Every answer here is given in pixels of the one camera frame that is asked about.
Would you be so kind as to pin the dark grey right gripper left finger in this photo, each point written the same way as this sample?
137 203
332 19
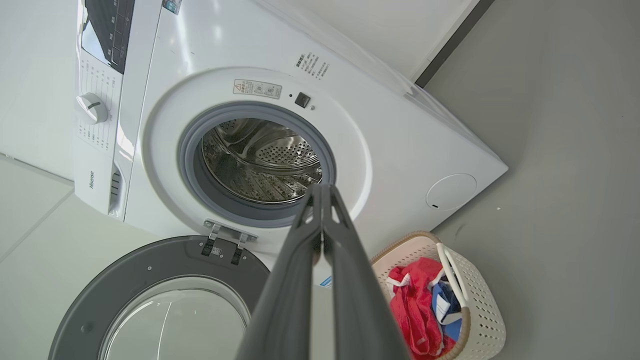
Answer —
287 305

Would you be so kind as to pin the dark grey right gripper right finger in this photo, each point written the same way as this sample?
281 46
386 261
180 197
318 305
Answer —
362 310

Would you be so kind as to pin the dark round washer door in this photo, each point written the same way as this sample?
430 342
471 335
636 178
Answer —
150 260

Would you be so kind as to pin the metal door hinge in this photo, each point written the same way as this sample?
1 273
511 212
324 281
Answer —
227 235

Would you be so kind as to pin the white front-load washing machine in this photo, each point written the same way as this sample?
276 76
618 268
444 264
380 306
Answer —
395 145

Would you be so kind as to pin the black door latch slot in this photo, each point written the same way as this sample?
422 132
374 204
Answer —
302 100

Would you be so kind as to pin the red garment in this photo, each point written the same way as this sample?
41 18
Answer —
415 310

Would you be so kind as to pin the blue and white garment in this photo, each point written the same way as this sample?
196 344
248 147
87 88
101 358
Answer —
447 305

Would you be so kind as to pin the beige perforated laundry basket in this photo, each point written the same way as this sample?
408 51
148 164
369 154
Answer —
482 305

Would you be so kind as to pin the steel perforated washer drum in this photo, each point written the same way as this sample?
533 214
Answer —
260 160

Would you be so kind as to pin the round white filter cover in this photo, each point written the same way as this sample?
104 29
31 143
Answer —
451 192

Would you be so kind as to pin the rectangular warning sticker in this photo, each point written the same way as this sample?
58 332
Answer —
257 89

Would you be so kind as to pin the white detergent drawer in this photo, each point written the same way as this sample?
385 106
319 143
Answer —
96 185

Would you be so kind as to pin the white program dial knob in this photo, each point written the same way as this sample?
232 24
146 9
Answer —
92 108

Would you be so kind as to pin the small energy label sticker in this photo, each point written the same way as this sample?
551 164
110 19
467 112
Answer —
172 6

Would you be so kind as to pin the black control display panel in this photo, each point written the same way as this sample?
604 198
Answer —
110 30

